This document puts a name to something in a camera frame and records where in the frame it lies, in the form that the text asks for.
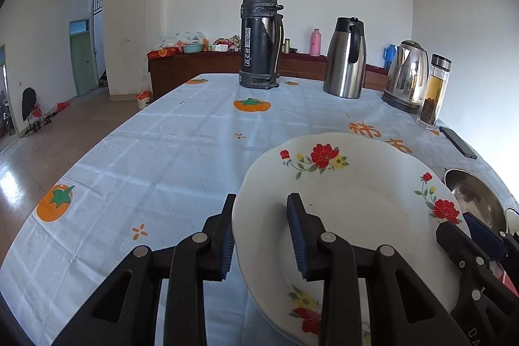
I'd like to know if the stainless steel bowl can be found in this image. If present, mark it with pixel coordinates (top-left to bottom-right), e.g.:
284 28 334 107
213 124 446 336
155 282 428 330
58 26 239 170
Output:
443 168 507 233

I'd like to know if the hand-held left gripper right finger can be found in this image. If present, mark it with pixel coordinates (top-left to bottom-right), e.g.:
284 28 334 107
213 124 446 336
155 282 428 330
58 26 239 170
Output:
286 193 479 346

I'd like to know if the dark wooden sideboard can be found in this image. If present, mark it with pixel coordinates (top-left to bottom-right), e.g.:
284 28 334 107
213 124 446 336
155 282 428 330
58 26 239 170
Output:
147 49 392 99

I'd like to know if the stainless steel electric kettle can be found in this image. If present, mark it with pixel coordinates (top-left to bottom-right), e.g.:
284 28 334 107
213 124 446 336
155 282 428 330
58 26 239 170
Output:
381 40 429 115

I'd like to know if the black garment on chair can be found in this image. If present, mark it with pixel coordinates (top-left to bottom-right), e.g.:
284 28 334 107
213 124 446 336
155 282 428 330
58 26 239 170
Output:
21 87 45 134

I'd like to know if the white plastic bucket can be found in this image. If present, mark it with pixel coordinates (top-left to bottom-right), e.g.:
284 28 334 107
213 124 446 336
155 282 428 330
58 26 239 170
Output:
135 90 153 110

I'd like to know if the green door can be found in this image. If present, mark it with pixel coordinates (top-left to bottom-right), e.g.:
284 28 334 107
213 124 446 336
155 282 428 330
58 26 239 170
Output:
69 19 98 96

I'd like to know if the white plate with red flowers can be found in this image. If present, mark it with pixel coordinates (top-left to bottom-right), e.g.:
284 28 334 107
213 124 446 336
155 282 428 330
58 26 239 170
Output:
231 132 473 346

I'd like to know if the pile of colourful cloth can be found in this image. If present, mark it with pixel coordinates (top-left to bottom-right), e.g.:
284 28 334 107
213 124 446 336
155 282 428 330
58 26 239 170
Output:
213 36 242 52

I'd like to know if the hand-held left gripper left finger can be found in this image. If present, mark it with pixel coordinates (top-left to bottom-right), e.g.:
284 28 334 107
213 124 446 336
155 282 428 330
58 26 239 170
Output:
53 193 237 346

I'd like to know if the black thermos flask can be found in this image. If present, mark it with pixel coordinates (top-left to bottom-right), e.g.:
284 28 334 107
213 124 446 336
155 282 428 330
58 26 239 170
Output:
238 0 284 90

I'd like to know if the persimmon print tablecloth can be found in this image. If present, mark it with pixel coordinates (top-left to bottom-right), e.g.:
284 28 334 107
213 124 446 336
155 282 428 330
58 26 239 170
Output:
0 73 519 346

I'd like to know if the black smartphone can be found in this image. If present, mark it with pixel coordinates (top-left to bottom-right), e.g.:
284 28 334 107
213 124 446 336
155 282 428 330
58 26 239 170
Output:
439 126 478 159

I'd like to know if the blue thermos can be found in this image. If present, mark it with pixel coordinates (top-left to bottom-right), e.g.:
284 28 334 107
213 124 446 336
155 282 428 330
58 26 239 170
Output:
383 44 397 70

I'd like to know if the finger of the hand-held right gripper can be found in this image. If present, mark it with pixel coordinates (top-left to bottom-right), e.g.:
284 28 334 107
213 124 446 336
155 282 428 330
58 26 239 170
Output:
462 211 519 261
436 221 493 282

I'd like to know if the white enamel bowl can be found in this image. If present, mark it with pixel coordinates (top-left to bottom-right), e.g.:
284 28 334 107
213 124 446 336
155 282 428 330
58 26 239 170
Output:
505 207 519 234

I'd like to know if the mesh food cover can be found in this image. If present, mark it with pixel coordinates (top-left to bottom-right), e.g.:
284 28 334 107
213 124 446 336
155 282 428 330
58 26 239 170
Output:
154 31 207 51

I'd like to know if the stainless steel carafe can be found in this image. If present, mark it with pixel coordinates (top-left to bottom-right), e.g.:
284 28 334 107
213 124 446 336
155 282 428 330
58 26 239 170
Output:
323 17 367 99

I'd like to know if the glass tea bottle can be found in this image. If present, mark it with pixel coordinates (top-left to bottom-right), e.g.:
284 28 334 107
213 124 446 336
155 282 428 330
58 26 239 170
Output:
416 54 452 130

